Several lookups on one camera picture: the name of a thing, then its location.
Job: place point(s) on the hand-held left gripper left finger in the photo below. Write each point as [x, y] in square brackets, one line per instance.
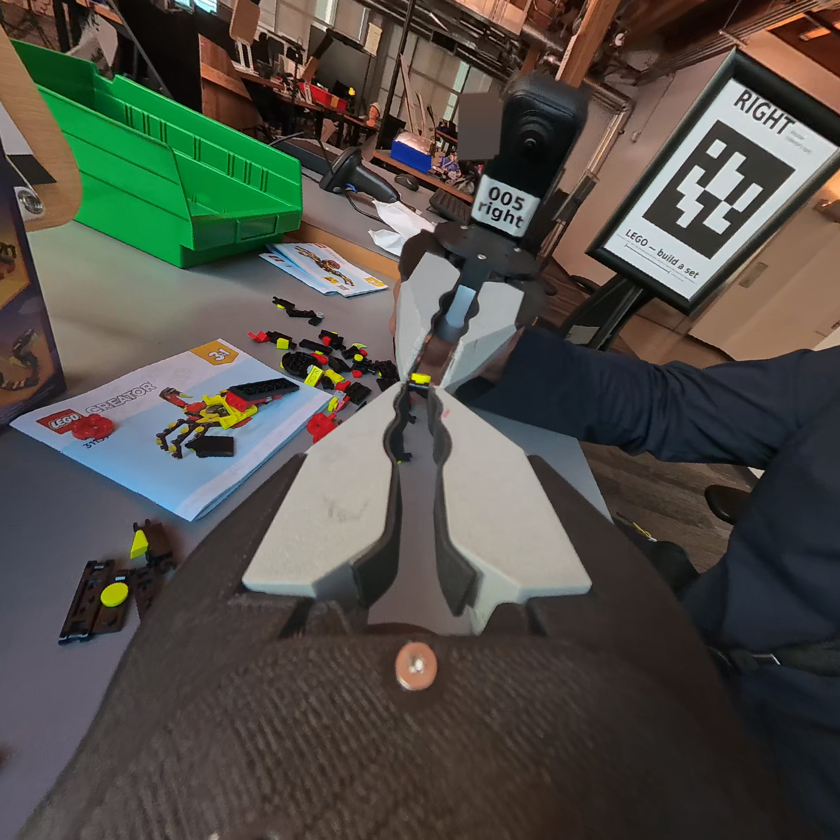
[321, 512]

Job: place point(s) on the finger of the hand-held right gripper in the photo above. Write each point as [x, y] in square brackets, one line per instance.
[499, 321]
[417, 302]

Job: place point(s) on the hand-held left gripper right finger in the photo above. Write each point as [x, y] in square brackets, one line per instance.
[512, 512]

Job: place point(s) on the person's right forearm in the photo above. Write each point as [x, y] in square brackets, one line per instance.
[623, 407]

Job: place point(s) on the long black lego assembly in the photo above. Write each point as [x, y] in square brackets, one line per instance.
[302, 312]

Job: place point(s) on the pile of lego pieces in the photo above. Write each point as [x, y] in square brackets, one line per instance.
[308, 364]

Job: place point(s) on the black wedge lego plate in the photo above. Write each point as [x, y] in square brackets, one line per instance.
[213, 447]

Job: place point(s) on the large black studded lego plate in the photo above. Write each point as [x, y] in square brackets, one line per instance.
[262, 390]

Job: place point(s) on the red rounded lego piece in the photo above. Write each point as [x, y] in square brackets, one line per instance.
[92, 426]

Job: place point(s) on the black lego plate assembly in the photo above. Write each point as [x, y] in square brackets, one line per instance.
[85, 604]

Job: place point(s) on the purple lego set box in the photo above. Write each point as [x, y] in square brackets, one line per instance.
[26, 315]

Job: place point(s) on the person's right hand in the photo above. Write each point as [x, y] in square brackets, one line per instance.
[436, 358]

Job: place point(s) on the crumpled white paper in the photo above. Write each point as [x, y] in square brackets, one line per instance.
[397, 223]

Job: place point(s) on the black keyboard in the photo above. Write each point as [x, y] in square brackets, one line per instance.
[453, 205]

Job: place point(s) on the small instruction booklet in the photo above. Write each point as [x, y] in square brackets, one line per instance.
[272, 259]
[315, 269]

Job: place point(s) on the black sign stand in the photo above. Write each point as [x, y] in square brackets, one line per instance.
[610, 308]

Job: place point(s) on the black computer mouse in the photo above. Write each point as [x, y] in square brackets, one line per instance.
[407, 183]

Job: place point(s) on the black barcode scanner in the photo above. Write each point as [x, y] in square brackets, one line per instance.
[354, 172]

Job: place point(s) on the framed marker sign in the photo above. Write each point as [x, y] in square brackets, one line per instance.
[715, 177]

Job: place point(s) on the blue scorpion instruction booklet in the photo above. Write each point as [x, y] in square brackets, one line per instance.
[131, 472]

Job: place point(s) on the person's torso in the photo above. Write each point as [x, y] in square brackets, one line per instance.
[787, 558]

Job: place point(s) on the green plastic bin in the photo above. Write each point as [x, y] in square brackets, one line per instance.
[164, 170]

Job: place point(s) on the brown cardboard flap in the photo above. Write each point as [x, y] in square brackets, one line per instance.
[46, 131]

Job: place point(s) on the wooden post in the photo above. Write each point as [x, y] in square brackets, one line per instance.
[587, 39]

